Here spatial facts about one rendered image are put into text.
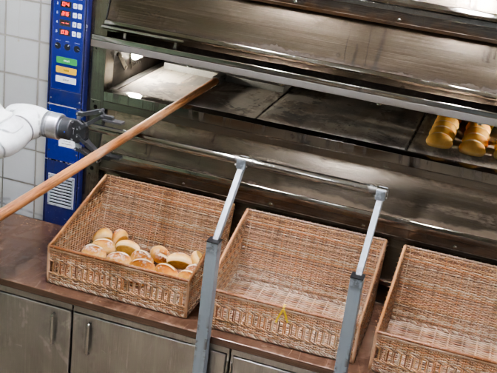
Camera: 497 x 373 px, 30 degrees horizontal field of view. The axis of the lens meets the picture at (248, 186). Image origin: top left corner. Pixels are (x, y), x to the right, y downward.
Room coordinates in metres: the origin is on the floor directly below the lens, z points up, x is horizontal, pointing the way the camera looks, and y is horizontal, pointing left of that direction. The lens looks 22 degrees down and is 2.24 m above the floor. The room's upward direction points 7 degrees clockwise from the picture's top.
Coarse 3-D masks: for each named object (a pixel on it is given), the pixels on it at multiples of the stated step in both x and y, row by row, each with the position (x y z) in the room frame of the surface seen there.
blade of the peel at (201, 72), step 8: (168, 64) 3.93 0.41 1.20; (176, 64) 3.92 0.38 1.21; (184, 64) 4.03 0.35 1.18; (184, 72) 3.91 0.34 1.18; (192, 72) 3.90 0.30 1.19; (200, 72) 3.89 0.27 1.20; (208, 72) 3.88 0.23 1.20; (216, 72) 3.97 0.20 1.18; (232, 80) 3.84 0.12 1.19; (240, 80) 3.83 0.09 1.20; (248, 80) 3.82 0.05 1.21; (256, 80) 3.92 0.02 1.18; (264, 88) 3.80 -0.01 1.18; (272, 88) 3.79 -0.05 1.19; (280, 88) 3.78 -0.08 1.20; (288, 88) 3.86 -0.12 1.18
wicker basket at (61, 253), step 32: (96, 192) 3.35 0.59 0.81; (128, 192) 3.40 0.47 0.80; (160, 192) 3.37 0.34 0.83; (64, 224) 3.11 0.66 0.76; (96, 224) 3.37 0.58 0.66; (128, 224) 3.36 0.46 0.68; (160, 224) 3.33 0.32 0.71; (192, 224) 3.31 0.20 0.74; (64, 256) 2.98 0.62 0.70; (96, 256) 2.95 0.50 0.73; (96, 288) 2.94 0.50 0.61; (128, 288) 2.91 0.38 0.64; (160, 288) 2.88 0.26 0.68; (192, 288) 2.90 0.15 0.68
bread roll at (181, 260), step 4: (176, 252) 3.23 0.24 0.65; (180, 252) 3.23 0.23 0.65; (168, 256) 3.22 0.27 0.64; (172, 256) 3.20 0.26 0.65; (176, 256) 3.20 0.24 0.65; (180, 256) 3.20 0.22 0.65; (184, 256) 3.20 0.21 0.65; (188, 256) 3.22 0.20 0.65; (168, 260) 3.20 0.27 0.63; (172, 260) 3.19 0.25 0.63; (176, 260) 3.19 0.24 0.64; (180, 260) 3.19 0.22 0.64; (184, 260) 3.19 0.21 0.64; (188, 260) 3.20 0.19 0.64; (172, 264) 3.20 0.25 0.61; (176, 264) 3.20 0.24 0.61; (180, 264) 3.20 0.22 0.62; (184, 264) 3.19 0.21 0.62; (188, 264) 3.19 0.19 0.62; (180, 268) 3.21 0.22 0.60; (184, 268) 3.21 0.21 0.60
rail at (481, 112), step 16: (144, 48) 3.29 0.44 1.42; (160, 48) 3.27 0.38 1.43; (224, 64) 3.20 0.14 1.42; (240, 64) 3.19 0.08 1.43; (304, 80) 3.13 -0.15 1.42; (320, 80) 3.11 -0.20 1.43; (384, 96) 3.05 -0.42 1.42; (400, 96) 3.04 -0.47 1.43; (480, 112) 2.97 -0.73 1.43; (496, 112) 2.96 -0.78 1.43
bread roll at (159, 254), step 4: (152, 248) 3.22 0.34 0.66; (156, 248) 3.21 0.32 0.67; (160, 248) 3.22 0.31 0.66; (164, 248) 3.24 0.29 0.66; (152, 252) 3.20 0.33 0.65; (156, 252) 3.20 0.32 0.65; (160, 252) 3.20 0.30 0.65; (164, 252) 3.21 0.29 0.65; (168, 252) 3.23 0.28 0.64; (152, 256) 3.20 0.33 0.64; (156, 256) 3.20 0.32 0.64; (160, 256) 3.20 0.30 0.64; (164, 256) 3.21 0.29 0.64; (156, 260) 3.20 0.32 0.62; (160, 260) 3.20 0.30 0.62; (164, 260) 3.21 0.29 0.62
